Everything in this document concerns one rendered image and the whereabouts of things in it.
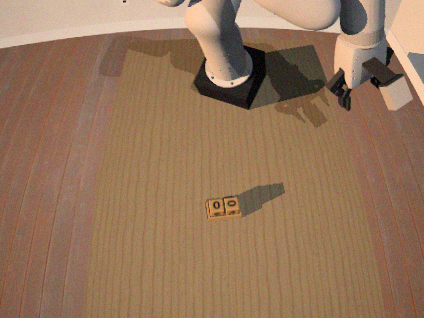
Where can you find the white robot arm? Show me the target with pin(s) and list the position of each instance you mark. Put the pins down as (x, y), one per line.
(361, 23)

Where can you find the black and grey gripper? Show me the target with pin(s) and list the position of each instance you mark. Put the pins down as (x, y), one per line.
(348, 65)

